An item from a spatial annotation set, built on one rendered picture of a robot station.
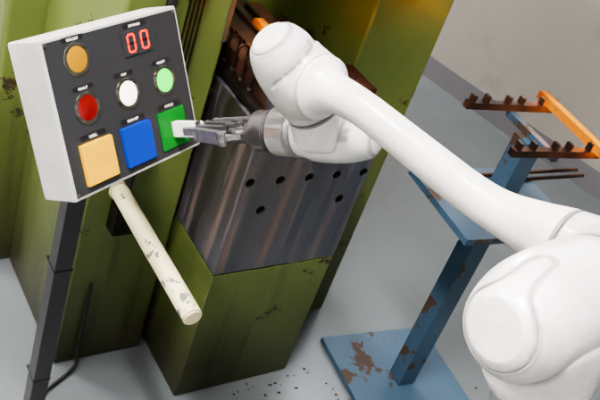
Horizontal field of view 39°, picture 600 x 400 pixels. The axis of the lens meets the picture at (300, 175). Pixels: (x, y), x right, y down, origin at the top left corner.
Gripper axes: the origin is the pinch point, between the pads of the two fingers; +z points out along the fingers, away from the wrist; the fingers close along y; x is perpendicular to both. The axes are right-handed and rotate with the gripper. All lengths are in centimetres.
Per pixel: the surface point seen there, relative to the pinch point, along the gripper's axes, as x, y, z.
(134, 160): -2.4, -12.4, 3.1
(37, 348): -50, -11, 48
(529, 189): -49, 106, -28
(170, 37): 16.9, 4.1, 3.8
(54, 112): 10.6, -26.9, 4.1
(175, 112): 3.0, 1.1, 3.5
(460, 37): -40, 303, 75
